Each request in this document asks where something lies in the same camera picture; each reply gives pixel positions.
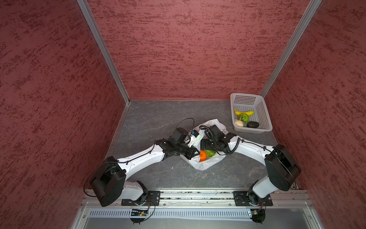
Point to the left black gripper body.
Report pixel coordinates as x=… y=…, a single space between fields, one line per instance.
x=183 y=149

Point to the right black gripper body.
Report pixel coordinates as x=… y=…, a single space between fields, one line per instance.
x=210 y=145

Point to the white plastic bag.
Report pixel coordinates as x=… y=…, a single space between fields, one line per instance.
x=210 y=161

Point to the orange fruit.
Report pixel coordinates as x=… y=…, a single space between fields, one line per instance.
x=203 y=156

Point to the beige round fruit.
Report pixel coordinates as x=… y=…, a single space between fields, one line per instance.
x=239 y=123

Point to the green kiwi half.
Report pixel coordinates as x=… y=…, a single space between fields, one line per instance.
x=243 y=118

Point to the dark avocado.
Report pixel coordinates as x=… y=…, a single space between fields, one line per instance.
x=252 y=124

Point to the yellow banana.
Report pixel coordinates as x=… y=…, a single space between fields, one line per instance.
x=249 y=113

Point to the green fruit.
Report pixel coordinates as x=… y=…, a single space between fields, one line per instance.
x=210 y=153

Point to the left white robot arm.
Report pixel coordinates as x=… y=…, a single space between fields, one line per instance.
x=110 y=180

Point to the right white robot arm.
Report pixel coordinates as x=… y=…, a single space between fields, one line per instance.
x=282 y=168

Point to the white perforated plastic basket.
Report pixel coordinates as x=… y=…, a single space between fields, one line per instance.
x=251 y=102

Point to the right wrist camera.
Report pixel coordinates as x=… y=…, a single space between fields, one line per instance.
x=217 y=132

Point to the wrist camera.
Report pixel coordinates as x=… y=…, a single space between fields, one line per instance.
x=192 y=138
x=217 y=132

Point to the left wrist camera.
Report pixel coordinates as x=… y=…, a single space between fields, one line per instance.
x=192 y=138

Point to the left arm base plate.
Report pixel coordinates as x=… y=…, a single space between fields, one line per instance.
x=149 y=198

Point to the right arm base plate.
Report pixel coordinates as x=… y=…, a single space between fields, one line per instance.
x=245 y=199

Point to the aluminium front rail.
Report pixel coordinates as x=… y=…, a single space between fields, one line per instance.
x=225 y=198

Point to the white slotted cable duct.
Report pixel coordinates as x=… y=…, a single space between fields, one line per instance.
x=217 y=214

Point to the right aluminium corner post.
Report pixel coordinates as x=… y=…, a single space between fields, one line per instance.
x=295 y=37

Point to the aluminium corner post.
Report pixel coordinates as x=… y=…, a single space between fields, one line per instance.
x=295 y=37
x=83 y=4

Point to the left aluminium corner post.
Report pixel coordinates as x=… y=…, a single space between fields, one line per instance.
x=83 y=4

